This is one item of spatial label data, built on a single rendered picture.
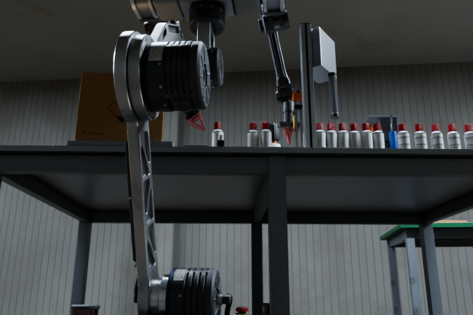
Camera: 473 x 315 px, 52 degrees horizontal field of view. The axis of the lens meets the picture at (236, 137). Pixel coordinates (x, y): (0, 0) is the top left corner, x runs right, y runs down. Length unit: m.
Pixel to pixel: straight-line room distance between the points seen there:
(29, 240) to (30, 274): 0.34
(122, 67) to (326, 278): 3.92
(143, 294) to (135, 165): 0.34
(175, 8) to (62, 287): 3.88
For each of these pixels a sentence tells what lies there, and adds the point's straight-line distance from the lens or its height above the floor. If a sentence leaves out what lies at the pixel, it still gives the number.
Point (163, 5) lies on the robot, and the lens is 1.90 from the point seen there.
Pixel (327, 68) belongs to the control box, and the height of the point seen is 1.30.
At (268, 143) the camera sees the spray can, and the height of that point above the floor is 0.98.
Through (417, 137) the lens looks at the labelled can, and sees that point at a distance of 2.31.
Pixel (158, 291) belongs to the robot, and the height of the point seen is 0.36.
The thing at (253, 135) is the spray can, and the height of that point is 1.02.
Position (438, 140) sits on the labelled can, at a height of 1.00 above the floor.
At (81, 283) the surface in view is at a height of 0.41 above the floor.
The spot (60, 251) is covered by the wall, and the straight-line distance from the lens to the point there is 5.38.
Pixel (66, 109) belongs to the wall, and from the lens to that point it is 5.76.
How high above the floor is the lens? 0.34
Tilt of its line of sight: 18 degrees up
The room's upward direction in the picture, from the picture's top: straight up
